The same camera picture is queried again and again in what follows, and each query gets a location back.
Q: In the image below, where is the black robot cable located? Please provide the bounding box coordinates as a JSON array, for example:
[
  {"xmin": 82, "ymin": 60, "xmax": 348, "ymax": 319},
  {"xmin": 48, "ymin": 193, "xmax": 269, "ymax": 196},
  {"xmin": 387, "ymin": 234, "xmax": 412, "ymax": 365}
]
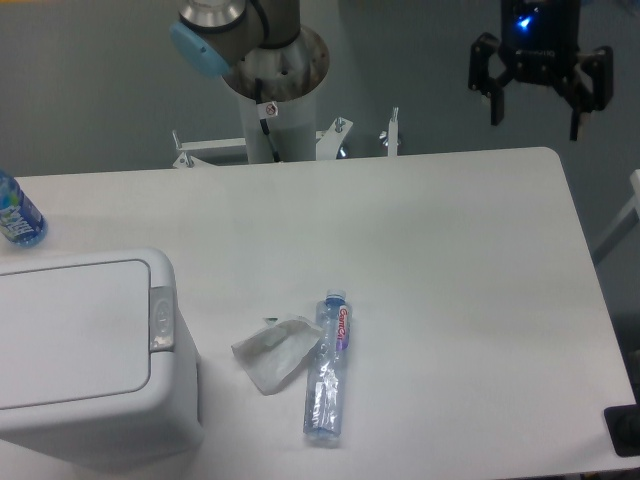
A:
[{"xmin": 253, "ymin": 77, "xmax": 282, "ymax": 164}]

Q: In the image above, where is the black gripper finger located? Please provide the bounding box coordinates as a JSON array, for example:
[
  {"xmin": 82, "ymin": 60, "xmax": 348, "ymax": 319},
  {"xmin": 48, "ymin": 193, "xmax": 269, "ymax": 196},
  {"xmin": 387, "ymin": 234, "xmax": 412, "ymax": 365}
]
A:
[
  {"xmin": 560, "ymin": 46, "xmax": 614, "ymax": 141},
  {"xmin": 468, "ymin": 32, "xmax": 516, "ymax": 126}
]

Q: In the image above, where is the blue labelled water bottle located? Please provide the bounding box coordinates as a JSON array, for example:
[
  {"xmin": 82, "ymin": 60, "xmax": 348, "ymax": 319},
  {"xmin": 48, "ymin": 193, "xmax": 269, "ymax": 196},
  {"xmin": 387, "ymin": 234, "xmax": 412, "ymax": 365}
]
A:
[{"xmin": 1, "ymin": 171, "xmax": 48, "ymax": 248}]

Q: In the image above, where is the white frame at right edge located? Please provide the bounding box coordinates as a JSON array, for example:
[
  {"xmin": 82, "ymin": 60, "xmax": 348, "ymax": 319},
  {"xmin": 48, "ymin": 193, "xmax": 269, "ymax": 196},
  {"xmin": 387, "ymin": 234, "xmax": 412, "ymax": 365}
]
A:
[{"xmin": 591, "ymin": 169, "xmax": 639, "ymax": 265}]

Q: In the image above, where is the crushed clear plastic bottle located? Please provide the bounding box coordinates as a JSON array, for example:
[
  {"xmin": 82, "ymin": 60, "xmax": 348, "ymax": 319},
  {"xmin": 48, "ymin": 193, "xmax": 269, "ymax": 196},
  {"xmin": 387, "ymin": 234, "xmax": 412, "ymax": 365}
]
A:
[{"xmin": 303, "ymin": 289, "xmax": 352, "ymax": 446}]

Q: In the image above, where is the white push-lid trash can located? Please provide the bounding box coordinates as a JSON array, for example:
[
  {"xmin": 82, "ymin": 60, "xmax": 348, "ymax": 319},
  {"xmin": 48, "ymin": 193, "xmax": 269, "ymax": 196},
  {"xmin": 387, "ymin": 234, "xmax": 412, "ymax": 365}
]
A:
[{"xmin": 1, "ymin": 248, "xmax": 204, "ymax": 470}]

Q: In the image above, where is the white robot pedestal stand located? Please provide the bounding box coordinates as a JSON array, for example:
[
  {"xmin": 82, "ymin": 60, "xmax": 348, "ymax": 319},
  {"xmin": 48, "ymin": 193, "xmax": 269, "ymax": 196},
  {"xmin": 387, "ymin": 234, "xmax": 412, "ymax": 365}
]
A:
[{"xmin": 171, "ymin": 89, "xmax": 404, "ymax": 170}]

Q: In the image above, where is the black clamp at table edge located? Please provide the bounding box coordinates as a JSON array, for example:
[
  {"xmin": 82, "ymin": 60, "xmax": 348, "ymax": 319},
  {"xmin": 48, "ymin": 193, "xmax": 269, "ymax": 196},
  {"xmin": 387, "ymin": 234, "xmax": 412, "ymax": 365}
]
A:
[{"xmin": 604, "ymin": 404, "xmax": 639, "ymax": 458}]

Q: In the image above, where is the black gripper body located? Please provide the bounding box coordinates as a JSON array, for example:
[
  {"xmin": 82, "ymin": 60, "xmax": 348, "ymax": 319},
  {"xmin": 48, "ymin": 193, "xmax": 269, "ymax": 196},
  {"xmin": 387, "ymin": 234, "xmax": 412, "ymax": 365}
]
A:
[{"xmin": 499, "ymin": 1, "xmax": 581, "ymax": 86}]

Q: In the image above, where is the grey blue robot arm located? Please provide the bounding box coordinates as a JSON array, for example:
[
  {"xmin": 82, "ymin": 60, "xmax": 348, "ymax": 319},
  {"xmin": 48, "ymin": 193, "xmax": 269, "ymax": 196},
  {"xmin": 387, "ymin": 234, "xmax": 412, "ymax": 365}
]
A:
[{"xmin": 170, "ymin": 1, "xmax": 614, "ymax": 140}]

